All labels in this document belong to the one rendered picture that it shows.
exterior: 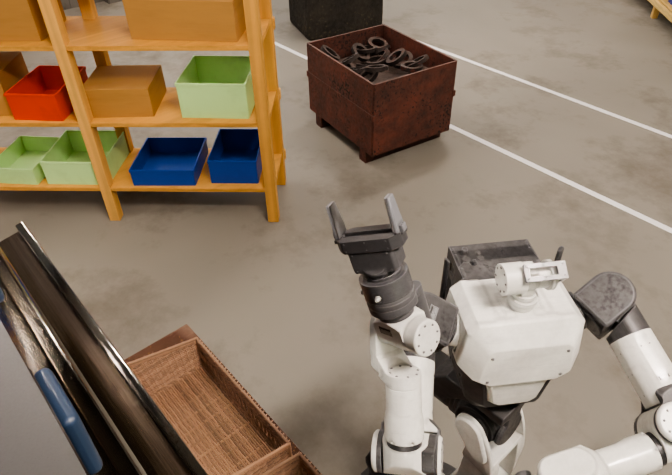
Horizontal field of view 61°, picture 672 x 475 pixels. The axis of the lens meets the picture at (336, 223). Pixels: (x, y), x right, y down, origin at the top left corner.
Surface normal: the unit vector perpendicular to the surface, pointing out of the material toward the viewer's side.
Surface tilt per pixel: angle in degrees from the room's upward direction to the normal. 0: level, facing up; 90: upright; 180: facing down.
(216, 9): 90
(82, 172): 90
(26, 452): 0
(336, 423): 0
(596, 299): 31
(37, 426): 0
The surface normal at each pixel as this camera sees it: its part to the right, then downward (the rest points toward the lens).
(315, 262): -0.02, -0.78
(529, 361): 0.12, 0.61
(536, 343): 0.07, -0.12
